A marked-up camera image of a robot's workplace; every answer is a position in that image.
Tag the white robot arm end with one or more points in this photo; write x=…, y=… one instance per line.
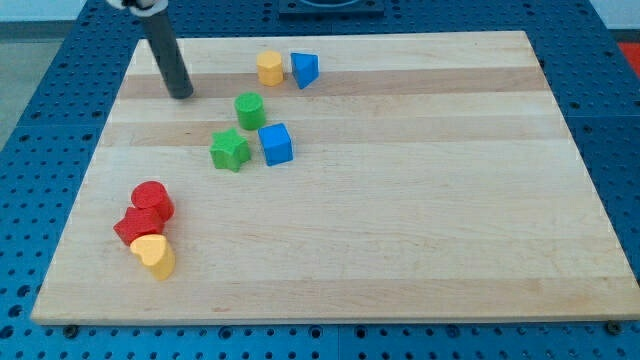
x=140, y=8

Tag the yellow hexagon block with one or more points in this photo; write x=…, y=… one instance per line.
x=269, y=65

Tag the blue cube block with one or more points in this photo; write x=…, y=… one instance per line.
x=276, y=144

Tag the green star block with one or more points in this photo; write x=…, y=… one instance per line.
x=229, y=150

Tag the green cylinder block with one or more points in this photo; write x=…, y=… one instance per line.
x=250, y=111

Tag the light wooden board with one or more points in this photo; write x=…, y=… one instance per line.
x=433, y=179

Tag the blue triangle block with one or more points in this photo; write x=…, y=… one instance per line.
x=305, y=68

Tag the red cylinder block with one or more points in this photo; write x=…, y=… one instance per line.
x=153, y=195

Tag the yellow heart block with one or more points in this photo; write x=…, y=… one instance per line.
x=155, y=253

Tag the red star block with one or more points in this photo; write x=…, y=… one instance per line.
x=138, y=222

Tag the gray cylindrical pusher rod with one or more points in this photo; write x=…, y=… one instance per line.
x=164, y=46

